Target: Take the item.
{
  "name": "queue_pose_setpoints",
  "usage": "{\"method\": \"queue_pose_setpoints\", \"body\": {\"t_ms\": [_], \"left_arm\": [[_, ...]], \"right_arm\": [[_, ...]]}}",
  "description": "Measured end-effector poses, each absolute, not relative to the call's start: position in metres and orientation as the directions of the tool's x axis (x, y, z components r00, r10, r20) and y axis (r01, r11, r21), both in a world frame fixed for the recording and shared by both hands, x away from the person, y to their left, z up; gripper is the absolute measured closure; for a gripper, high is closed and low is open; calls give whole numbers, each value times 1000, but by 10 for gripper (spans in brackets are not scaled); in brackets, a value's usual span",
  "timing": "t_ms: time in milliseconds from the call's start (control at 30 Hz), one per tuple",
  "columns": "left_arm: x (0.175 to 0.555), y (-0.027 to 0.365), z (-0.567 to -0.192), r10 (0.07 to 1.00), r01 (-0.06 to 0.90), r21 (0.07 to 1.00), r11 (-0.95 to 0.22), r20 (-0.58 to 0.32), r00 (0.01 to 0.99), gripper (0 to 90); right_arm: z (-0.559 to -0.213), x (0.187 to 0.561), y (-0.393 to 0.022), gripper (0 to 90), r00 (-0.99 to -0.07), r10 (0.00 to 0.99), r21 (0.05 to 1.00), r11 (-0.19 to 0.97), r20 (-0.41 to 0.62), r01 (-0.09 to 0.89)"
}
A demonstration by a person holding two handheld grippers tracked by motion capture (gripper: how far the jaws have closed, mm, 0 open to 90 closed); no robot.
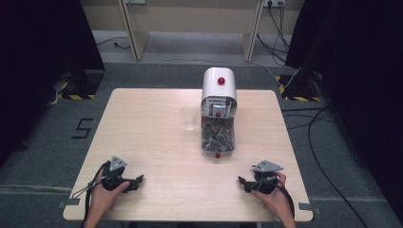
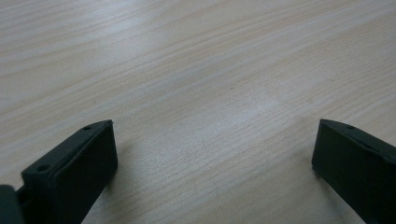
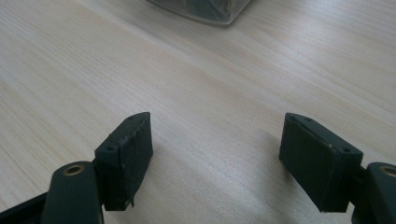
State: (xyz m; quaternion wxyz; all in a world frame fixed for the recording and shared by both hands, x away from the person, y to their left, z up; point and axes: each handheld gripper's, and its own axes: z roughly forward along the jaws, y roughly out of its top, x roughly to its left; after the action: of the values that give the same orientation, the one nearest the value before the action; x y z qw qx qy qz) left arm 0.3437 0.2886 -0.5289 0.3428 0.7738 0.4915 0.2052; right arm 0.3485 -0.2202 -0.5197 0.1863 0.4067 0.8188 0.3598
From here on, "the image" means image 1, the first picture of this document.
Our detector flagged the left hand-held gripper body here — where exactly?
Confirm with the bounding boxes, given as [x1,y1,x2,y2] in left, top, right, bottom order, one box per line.
[101,155,135,194]

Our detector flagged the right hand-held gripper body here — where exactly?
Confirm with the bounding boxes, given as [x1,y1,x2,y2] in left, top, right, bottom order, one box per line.
[251,160,285,195]

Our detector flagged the person's right hand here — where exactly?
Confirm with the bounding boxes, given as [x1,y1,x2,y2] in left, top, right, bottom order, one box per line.
[251,170,295,220]

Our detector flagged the person's left hand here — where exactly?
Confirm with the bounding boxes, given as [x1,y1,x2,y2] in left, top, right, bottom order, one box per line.
[89,169,131,213]

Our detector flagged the clear drawer with red knob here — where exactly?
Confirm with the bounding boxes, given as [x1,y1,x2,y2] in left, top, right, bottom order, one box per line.
[200,111,237,160]

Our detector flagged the pile of pyramid tea bags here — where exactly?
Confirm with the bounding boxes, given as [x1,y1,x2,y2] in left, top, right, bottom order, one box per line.
[201,117,236,152]

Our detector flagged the grey tape strip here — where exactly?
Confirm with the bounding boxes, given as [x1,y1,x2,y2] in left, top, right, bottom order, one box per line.
[297,202,321,217]
[57,198,81,210]

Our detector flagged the clear plastic cup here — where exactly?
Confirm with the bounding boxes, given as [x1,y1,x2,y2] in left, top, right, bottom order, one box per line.
[180,104,202,132]

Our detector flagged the white and red sachets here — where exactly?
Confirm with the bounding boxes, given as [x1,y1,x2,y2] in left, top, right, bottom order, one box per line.
[205,97,232,119]

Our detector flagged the stand base with hazard tape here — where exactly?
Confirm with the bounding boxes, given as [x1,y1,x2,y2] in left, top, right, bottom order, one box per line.
[52,69,106,101]
[275,73,323,103]

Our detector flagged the white dispenser machine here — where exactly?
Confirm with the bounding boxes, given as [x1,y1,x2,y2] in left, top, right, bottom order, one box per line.
[201,66,239,120]

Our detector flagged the black curtain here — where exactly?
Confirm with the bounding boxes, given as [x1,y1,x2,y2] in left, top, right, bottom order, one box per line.
[284,0,403,224]
[0,0,106,167]

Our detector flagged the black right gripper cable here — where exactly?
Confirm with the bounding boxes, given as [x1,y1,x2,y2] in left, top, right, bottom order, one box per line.
[251,179,296,219]

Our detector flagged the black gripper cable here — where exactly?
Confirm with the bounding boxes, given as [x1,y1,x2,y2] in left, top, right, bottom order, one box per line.
[71,161,112,228]
[251,179,296,219]

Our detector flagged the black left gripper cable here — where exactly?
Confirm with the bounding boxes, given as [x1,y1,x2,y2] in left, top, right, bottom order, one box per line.
[71,161,112,228]

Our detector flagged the long black floor cables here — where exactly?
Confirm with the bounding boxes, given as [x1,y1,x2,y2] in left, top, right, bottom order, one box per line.
[280,105,370,228]

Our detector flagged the black floor cable with plug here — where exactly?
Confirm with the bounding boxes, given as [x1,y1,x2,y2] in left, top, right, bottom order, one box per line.
[96,35,132,51]

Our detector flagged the black cables from socket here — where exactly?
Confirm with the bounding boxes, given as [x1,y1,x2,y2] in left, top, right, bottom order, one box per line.
[256,2,292,66]

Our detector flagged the white wall socket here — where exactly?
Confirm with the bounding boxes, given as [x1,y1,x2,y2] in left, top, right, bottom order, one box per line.
[263,0,286,9]

